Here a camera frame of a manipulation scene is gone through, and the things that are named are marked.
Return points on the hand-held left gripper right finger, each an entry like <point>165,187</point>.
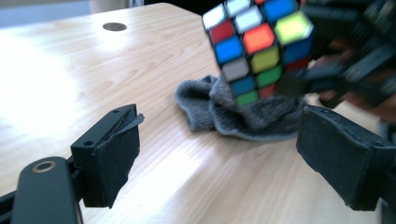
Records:
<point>342,155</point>

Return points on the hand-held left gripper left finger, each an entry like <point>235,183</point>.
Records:
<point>106,161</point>

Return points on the colourful puzzle cube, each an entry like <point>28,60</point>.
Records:
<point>258,39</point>

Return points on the grey fluffy cloth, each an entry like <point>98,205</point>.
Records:
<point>202,105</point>

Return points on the round dark table grommet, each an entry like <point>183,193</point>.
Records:
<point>114,26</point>

